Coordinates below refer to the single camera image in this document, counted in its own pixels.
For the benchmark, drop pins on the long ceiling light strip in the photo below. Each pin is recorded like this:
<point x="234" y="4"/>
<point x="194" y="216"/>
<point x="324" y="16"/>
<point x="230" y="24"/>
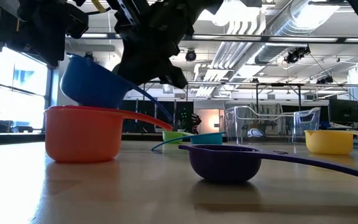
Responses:
<point x="303" y="39"/>
<point x="228" y="37"/>

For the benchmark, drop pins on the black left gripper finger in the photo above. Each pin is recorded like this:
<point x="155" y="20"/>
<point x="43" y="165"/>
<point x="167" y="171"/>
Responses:
<point x="47" y="53"/>

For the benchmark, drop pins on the teal plastic measuring cup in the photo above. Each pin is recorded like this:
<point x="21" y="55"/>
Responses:
<point x="207" y="139"/>

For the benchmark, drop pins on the clear plastic basket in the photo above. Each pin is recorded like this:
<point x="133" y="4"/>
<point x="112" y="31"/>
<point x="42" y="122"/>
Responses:
<point x="303" y="121"/>

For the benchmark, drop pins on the black ceiling camera rig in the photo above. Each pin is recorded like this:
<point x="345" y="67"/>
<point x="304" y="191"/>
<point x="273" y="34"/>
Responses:
<point x="297" y="54"/>

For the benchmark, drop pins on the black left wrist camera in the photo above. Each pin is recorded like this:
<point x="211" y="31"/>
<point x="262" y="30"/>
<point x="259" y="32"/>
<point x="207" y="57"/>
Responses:
<point x="78" y="21"/>

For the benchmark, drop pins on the green plastic measuring cup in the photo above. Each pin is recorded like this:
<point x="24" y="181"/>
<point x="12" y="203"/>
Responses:
<point x="171" y="137"/>

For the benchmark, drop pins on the purple plastic measuring cup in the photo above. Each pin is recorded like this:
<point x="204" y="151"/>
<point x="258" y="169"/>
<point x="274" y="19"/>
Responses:
<point x="225" y="165"/>

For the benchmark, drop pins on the yellow plastic measuring cup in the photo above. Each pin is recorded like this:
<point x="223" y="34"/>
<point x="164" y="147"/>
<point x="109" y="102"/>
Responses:
<point x="328" y="143"/>

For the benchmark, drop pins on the orange plastic measuring cup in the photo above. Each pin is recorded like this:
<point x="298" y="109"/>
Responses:
<point x="82" y="137"/>

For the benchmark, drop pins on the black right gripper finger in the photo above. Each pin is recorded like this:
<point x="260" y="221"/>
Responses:
<point x="174" y="76"/>
<point x="145" y="63"/>

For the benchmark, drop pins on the yellow label tag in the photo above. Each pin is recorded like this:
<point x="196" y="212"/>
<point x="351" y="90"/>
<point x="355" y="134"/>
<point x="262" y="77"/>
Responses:
<point x="99" y="5"/>

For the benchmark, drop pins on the red plastic measuring cup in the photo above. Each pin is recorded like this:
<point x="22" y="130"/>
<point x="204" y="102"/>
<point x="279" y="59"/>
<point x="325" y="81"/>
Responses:
<point x="82" y="108"/>

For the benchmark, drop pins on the black background workbench frame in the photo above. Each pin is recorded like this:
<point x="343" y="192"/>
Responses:
<point x="299" y="96"/>

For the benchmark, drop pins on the silver ventilation duct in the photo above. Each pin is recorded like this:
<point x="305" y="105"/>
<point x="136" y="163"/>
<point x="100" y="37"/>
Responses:
<point x="291" y="28"/>

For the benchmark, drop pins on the black computer monitor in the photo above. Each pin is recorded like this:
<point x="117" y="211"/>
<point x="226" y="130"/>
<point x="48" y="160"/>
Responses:
<point x="343" y="110"/>

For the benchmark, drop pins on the large bright window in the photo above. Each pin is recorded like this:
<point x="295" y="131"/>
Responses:
<point x="20" y="93"/>

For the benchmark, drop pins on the black ceiling camera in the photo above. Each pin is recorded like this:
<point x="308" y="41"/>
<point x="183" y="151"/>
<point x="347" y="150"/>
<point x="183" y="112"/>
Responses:
<point x="190" y="55"/>

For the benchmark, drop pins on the blue plastic measuring cup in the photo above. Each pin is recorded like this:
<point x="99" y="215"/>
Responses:
<point x="92" y="84"/>

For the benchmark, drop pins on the background black robot arm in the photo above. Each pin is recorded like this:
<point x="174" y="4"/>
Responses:
<point x="196" y="120"/>

